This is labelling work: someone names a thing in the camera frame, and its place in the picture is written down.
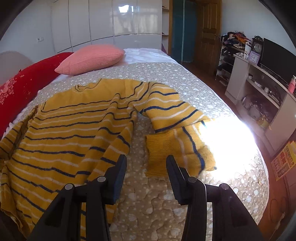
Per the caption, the yellow striped knit sweater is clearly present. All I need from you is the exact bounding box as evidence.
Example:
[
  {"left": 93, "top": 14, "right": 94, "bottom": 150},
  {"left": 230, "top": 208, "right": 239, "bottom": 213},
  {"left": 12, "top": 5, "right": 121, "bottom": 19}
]
[{"left": 1, "top": 79, "right": 216, "bottom": 237}]

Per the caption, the pile of clothes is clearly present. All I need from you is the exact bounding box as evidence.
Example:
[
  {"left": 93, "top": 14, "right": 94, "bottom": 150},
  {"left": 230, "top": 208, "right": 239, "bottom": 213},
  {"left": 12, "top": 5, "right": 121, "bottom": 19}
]
[{"left": 222, "top": 31, "right": 251, "bottom": 46}]

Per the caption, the beige heart-patterned quilt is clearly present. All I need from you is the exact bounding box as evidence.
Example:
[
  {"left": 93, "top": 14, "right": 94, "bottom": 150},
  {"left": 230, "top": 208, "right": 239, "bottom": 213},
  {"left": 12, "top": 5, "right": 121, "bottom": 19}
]
[{"left": 14, "top": 62, "right": 270, "bottom": 241}]

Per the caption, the yellow printed box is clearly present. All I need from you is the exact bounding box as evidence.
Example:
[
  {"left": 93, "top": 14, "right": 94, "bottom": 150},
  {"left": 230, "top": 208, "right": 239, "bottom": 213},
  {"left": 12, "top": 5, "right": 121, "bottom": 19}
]
[{"left": 271, "top": 141, "right": 295, "bottom": 181}]

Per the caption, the white desk shelf unit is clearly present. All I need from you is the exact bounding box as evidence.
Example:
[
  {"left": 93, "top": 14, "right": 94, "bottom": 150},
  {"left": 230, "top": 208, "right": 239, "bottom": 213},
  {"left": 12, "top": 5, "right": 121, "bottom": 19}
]
[{"left": 225, "top": 55, "right": 295, "bottom": 156}]

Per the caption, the long red floral pillow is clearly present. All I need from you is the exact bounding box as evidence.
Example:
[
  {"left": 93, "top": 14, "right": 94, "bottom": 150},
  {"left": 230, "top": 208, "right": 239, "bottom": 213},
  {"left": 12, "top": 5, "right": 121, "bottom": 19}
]
[{"left": 1, "top": 52, "right": 73, "bottom": 136}]

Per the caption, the pink water bottle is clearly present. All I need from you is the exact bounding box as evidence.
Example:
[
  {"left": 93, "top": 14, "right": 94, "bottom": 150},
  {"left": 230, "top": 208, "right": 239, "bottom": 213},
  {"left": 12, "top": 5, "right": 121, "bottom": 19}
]
[{"left": 288, "top": 75, "right": 296, "bottom": 94}]

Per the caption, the purple square alarm clock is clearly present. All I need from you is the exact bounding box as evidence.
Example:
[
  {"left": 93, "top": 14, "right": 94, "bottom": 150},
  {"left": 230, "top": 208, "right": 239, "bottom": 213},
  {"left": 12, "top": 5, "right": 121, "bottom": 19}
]
[{"left": 248, "top": 51, "right": 260, "bottom": 65}]

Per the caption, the pink ribbed pillow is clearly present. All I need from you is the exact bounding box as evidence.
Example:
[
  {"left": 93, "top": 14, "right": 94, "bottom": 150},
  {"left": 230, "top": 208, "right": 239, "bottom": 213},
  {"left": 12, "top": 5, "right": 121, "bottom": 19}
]
[{"left": 55, "top": 44, "right": 125, "bottom": 76}]

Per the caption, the black monitor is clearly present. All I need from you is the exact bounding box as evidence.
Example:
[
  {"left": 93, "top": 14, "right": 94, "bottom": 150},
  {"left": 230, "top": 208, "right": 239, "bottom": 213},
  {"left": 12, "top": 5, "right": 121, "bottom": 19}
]
[{"left": 260, "top": 38, "right": 295, "bottom": 87}]

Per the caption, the grey padded headboard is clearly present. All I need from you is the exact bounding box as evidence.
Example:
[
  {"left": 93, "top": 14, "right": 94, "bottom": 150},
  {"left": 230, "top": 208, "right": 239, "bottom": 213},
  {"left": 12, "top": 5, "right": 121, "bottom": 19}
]
[{"left": 0, "top": 51, "right": 33, "bottom": 85}]

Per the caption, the white shoe rack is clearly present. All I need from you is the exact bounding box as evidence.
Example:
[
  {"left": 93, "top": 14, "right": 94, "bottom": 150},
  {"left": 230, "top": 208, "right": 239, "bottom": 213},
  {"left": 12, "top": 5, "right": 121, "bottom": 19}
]
[{"left": 215, "top": 36, "right": 245, "bottom": 86}]

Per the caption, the dark wooden table clock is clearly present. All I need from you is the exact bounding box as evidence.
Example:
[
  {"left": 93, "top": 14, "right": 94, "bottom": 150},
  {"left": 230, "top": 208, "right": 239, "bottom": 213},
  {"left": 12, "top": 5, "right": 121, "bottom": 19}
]
[{"left": 251, "top": 36, "right": 264, "bottom": 56}]

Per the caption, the white bed sheet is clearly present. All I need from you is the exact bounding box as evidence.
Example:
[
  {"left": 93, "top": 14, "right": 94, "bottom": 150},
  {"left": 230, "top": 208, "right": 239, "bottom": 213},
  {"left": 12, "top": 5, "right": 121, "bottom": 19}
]
[{"left": 52, "top": 48, "right": 179, "bottom": 84}]

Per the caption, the teal curtain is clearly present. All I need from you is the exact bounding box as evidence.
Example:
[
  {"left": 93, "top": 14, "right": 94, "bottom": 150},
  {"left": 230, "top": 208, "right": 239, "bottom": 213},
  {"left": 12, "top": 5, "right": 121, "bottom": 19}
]
[{"left": 171, "top": 0, "right": 197, "bottom": 62}]

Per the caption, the white glossy wardrobe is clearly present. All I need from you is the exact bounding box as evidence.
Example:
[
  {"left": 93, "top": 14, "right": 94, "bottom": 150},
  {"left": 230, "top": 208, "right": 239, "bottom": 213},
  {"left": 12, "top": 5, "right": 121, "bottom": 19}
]
[{"left": 51, "top": 1, "right": 163, "bottom": 53}]

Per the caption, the brown wooden door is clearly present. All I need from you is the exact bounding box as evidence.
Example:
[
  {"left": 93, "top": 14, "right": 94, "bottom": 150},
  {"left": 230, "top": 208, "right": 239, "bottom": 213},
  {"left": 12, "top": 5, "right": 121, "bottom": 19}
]
[{"left": 194, "top": 0, "right": 222, "bottom": 75}]

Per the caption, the white wall socket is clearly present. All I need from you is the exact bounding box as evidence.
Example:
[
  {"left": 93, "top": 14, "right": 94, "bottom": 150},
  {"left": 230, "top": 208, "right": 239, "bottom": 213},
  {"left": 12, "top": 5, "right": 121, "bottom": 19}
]
[{"left": 37, "top": 37, "right": 44, "bottom": 43}]

